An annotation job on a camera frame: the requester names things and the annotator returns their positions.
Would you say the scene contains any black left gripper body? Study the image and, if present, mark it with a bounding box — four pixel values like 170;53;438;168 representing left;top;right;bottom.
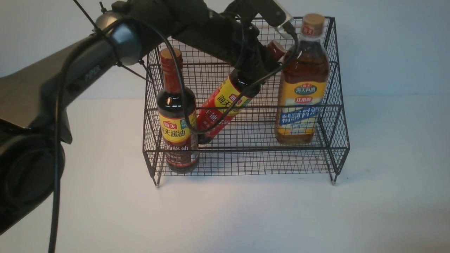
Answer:
172;8;280;80

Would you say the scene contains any light soy sauce bottle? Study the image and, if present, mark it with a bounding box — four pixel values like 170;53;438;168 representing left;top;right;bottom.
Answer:
195;40;286;144

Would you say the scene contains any yellow-label cooking wine bottle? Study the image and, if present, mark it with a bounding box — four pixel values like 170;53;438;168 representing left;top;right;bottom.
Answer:
275;13;330;145

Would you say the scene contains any dark soy sauce bottle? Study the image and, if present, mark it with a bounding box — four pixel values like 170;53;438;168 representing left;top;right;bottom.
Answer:
156;48;200;174

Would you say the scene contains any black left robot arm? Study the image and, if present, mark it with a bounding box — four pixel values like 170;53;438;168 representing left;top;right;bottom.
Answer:
1;0;292;233

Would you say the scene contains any black wire mesh shelf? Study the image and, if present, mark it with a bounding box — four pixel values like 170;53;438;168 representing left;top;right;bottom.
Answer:
142;16;350;188

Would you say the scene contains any black camera cable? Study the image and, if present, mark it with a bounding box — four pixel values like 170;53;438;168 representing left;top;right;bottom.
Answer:
48;12;300;253

